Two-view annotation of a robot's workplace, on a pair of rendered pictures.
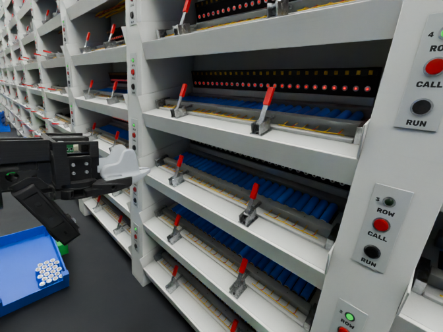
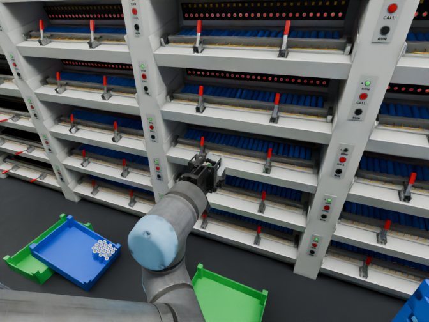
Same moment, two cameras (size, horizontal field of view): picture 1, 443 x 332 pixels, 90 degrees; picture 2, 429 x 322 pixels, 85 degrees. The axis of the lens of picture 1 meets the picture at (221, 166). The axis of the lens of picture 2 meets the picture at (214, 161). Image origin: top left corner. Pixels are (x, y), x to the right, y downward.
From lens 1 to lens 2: 47 cm
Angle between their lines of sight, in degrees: 23
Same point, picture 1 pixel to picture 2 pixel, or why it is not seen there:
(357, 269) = (332, 179)
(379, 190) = (341, 145)
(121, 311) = not seen: hidden behind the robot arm
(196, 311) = (228, 232)
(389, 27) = (345, 75)
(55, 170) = (213, 180)
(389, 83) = (345, 101)
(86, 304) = not seen: hidden behind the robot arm
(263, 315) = (281, 216)
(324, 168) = (315, 138)
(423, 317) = (357, 190)
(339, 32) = (322, 73)
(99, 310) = not seen: hidden behind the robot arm
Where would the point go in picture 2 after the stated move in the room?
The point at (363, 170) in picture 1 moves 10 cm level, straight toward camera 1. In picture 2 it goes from (334, 138) to (342, 153)
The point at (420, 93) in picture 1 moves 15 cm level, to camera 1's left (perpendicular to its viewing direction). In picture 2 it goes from (357, 106) to (313, 112)
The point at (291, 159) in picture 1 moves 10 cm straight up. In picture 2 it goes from (297, 135) to (303, 104)
